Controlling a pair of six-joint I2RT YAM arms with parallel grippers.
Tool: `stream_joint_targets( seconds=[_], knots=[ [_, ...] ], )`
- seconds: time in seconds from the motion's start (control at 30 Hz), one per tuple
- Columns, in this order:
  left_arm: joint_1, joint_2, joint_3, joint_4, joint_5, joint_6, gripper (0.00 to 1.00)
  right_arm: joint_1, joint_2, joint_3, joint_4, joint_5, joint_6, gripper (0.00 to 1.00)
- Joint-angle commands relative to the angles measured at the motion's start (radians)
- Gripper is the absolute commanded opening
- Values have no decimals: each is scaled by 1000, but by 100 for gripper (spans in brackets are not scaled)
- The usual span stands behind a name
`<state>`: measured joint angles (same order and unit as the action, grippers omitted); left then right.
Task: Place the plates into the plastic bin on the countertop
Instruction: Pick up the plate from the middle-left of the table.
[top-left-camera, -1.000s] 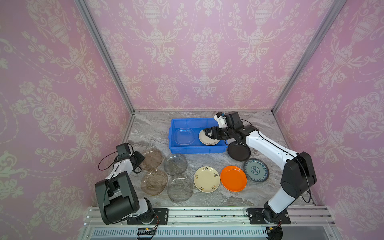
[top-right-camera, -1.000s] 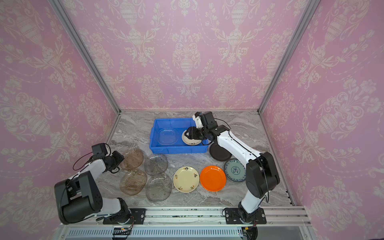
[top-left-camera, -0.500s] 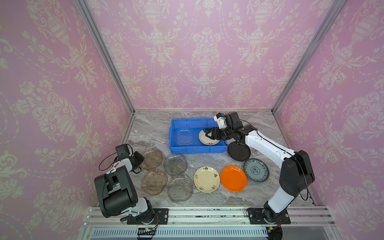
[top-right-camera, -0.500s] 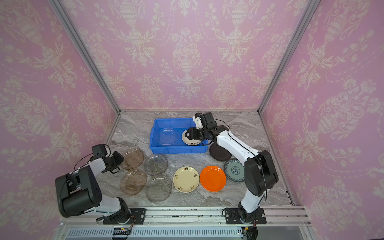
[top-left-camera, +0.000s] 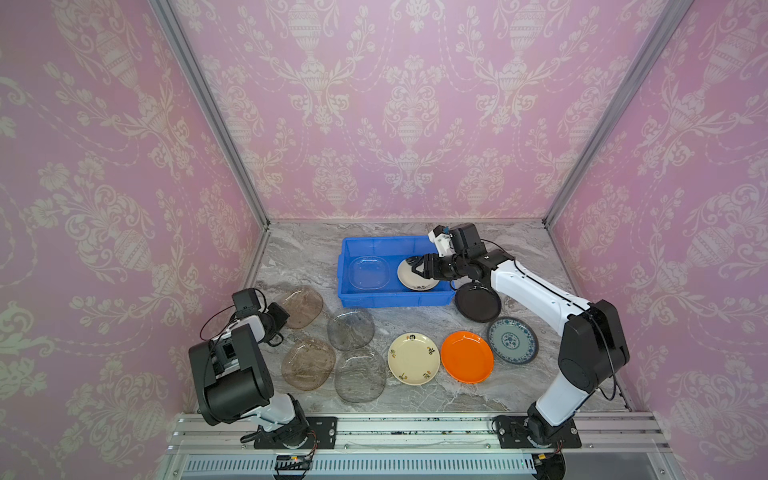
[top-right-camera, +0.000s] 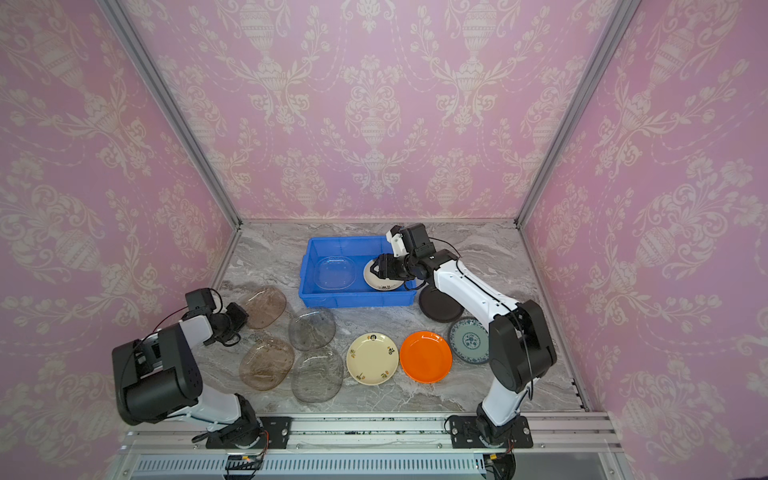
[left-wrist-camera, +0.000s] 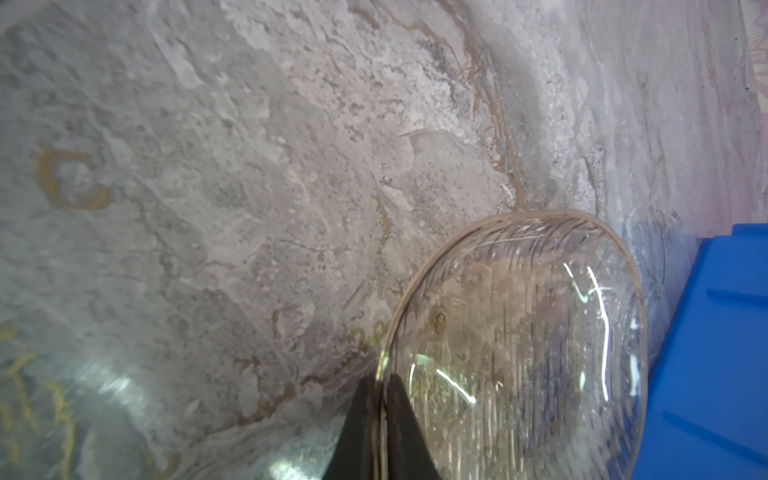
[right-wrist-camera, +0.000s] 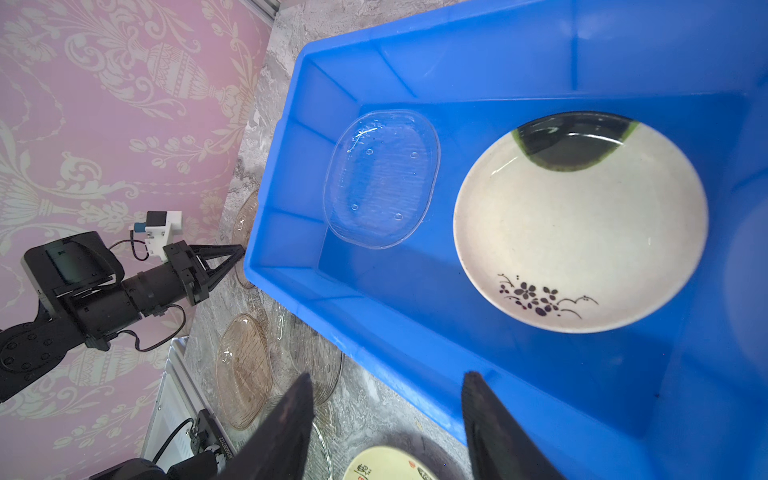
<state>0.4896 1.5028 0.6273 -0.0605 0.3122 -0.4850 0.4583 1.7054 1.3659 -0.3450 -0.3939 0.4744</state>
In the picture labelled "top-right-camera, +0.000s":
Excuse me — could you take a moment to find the blue floral patterned plate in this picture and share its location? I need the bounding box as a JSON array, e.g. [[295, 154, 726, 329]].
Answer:
[[448, 317, 490, 365]]

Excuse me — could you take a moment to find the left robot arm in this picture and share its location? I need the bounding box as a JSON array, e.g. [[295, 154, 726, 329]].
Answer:
[[112, 288, 269, 449]]

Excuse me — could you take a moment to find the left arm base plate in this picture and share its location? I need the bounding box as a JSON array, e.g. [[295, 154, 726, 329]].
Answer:
[[205, 416, 293, 450]]

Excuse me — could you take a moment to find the grey glass plate upper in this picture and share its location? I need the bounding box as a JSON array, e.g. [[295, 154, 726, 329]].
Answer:
[[288, 308, 337, 351]]

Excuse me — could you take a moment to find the grey glass plate lower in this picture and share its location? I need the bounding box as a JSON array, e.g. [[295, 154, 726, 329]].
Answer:
[[291, 346, 345, 403]]

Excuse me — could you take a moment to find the grey glass plate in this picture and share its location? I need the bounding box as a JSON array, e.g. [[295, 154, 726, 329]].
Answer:
[[291, 346, 345, 403], [288, 308, 337, 351]]

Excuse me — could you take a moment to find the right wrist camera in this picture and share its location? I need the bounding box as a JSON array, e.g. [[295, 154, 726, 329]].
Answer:
[[386, 225, 407, 258]]

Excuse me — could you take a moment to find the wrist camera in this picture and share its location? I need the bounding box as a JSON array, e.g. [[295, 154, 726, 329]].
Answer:
[[182, 288, 217, 320], [386, 225, 407, 258]]

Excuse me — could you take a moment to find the clear glass plate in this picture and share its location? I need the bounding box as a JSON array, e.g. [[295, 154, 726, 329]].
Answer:
[[313, 256, 357, 291]]

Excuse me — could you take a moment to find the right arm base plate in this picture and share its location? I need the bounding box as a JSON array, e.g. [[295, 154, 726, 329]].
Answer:
[[445, 415, 534, 450]]

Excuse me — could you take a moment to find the orange round plate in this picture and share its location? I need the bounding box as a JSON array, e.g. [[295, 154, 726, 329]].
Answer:
[[400, 331, 453, 384]]

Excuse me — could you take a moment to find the aluminium front rail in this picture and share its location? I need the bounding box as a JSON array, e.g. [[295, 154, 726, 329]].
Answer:
[[106, 412, 633, 479]]

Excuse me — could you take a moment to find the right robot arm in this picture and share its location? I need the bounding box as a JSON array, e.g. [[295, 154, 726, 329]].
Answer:
[[369, 223, 557, 447]]

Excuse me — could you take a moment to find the brown glass plate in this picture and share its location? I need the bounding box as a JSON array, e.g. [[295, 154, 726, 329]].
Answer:
[[238, 336, 295, 391], [240, 286, 287, 330]]

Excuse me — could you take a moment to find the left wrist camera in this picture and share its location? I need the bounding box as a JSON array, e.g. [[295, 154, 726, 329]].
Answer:
[[182, 288, 217, 320]]

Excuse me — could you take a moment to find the cream plate with black patch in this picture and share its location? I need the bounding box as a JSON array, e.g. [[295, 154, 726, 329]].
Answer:
[[363, 259, 404, 292]]

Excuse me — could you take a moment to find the black round plate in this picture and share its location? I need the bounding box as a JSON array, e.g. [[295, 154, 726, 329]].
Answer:
[[418, 285, 465, 323]]

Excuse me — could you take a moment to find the cream plate with flowers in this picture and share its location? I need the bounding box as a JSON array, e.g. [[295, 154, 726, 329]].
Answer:
[[346, 333, 400, 386]]

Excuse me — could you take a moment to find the blue plastic bin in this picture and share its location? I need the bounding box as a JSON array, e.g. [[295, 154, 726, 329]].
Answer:
[[299, 236, 418, 309]]

